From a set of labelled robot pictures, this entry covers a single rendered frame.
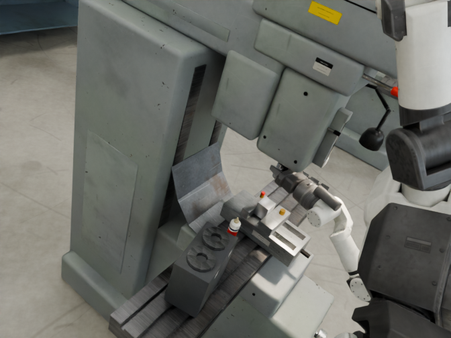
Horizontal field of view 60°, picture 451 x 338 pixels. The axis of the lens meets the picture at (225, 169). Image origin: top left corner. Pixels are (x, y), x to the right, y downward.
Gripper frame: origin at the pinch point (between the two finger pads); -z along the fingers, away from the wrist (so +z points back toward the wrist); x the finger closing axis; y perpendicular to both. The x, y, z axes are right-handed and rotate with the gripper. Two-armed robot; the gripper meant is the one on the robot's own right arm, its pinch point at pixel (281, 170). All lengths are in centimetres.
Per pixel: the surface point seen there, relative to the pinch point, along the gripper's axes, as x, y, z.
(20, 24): -7, 95, -377
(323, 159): -1.8, -13.5, 12.4
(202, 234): 36.2, 13.1, 5.8
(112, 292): 39, 103, -40
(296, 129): 9.0, -22.8, 5.0
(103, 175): 42, 35, -55
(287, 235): -3.9, 24.8, 12.3
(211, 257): 39.5, 11.9, 15.4
